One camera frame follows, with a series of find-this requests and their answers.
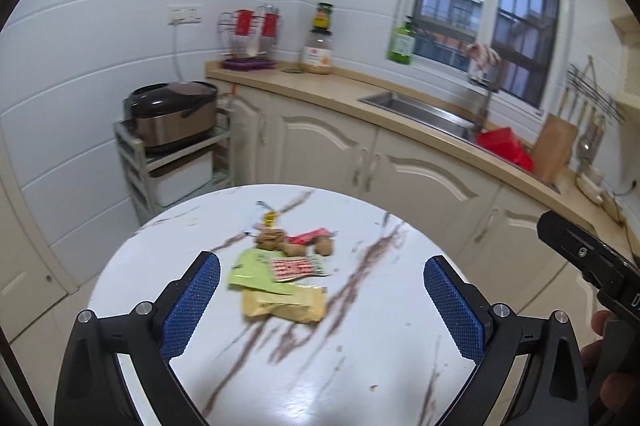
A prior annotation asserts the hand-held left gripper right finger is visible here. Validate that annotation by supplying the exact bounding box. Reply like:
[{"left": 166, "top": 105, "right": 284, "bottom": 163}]
[{"left": 423, "top": 255, "right": 588, "bottom": 426}]

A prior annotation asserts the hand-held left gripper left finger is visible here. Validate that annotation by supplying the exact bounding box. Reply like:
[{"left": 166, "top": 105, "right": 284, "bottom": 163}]
[{"left": 54, "top": 250, "right": 222, "bottom": 426}]

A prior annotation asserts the green snack packet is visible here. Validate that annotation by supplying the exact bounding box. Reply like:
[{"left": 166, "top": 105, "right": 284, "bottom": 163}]
[{"left": 227, "top": 248, "right": 296, "bottom": 296}]

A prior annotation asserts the beige snack packet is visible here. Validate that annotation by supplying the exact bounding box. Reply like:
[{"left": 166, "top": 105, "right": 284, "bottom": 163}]
[{"left": 242, "top": 282, "right": 327, "bottom": 323}]

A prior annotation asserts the red and white wrapper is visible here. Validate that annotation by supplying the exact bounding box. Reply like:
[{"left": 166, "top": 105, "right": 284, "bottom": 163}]
[{"left": 268, "top": 255, "right": 331, "bottom": 282}]

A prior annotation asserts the yellow candy wrapper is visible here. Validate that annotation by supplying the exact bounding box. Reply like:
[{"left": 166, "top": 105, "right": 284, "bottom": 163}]
[{"left": 255, "top": 200, "right": 281, "bottom": 229}]

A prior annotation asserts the red snack wrapper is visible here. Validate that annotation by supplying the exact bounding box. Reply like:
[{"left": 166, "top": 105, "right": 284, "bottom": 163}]
[{"left": 289, "top": 228, "right": 336, "bottom": 247}]

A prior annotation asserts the person's right hand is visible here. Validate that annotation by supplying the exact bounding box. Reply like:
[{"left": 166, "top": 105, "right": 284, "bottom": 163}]
[{"left": 580, "top": 310, "right": 640, "bottom": 426}]

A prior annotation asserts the round marble table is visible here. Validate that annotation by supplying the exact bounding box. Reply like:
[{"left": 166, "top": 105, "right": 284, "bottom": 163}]
[{"left": 87, "top": 183, "right": 488, "bottom": 426}]

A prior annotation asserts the white storage box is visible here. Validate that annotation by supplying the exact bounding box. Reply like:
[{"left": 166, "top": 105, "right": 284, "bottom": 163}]
[{"left": 150, "top": 151, "right": 216, "bottom": 207}]

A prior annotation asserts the clear glass jar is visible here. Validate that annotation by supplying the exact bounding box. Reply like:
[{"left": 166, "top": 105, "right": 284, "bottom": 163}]
[{"left": 575, "top": 121, "right": 607, "bottom": 172}]

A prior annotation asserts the wooden cutting board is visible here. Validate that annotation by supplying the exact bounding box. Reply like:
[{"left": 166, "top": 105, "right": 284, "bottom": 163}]
[{"left": 531, "top": 113, "right": 578, "bottom": 184}]

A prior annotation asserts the metal storage rack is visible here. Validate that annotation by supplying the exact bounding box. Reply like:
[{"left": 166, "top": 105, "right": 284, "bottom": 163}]
[{"left": 114, "top": 103, "right": 235, "bottom": 214}]

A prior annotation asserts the white room door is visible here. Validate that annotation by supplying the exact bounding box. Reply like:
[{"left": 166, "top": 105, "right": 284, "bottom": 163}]
[{"left": 0, "top": 146, "right": 81, "bottom": 342}]

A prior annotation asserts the red basin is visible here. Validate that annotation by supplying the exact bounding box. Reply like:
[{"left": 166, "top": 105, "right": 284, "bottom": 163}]
[{"left": 475, "top": 127, "right": 535, "bottom": 172}]

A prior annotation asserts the narrow cream cabinet door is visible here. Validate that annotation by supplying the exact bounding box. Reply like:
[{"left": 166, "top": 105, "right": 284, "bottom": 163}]
[{"left": 234, "top": 86, "right": 273, "bottom": 184}]

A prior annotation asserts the dark steel rice cooker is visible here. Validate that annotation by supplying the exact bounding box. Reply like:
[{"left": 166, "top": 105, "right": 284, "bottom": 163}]
[{"left": 123, "top": 81, "right": 219, "bottom": 155}]

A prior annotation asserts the steel kitchen sink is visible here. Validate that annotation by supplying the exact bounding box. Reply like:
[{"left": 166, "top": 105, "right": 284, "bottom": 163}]
[{"left": 357, "top": 91, "right": 481, "bottom": 142}]

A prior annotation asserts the steel faucet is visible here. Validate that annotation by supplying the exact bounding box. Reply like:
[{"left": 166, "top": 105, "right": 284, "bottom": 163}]
[{"left": 470, "top": 76, "right": 496, "bottom": 127}]

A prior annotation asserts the purple drip tray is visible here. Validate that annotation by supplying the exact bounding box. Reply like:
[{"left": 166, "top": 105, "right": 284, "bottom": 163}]
[{"left": 221, "top": 58, "right": 277, "bottom": 71}]

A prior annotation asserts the red and white cloth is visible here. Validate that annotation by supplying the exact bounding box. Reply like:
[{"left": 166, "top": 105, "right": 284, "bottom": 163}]
[{"left": 462, "top": 42, "right": 502, "bottom": 82}]

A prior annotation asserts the green plastic bottle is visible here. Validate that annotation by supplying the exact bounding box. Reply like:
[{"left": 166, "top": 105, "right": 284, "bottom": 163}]
[{"left": 389, "top": 16, "right": 417, "bottom": 66}]

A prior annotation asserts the large orange label jar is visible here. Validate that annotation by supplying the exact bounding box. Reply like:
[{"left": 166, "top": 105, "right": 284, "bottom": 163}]
[{"left": 301, "top": 28, "right": 335, "bottom": 75}]

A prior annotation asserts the small green lid jar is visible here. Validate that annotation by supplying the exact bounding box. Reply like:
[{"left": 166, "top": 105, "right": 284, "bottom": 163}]
[{"left": 312, "top": 2, "right": 335, "bottom": 32}]

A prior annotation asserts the thin black cable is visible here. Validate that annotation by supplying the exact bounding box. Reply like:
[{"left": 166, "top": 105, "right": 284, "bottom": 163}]
[{"left": 607, "top": 178, "right": 640, "bottom": 227}]

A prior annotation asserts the wall utensil rail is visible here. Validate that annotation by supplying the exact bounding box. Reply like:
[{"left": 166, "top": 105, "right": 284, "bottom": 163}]
[{"left": 565, "top": 55, "right": 627, "bottom": 127}]

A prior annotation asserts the white power cord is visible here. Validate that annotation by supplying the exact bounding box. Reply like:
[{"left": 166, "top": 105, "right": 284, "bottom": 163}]
[{"left": 171, "top": 24, "right": 187, "bottom": 83}]

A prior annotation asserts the wire utensil rack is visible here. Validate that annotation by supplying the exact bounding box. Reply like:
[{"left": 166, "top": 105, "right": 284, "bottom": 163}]
[{"left": 217, "top": 8, "right": 281, "bottom": 62}]

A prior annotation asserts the white wall outlet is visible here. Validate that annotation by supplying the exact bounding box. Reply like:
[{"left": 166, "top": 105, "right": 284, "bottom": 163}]
[{"left": 167, "top": 4, "right": 202, "bottom": 26}]

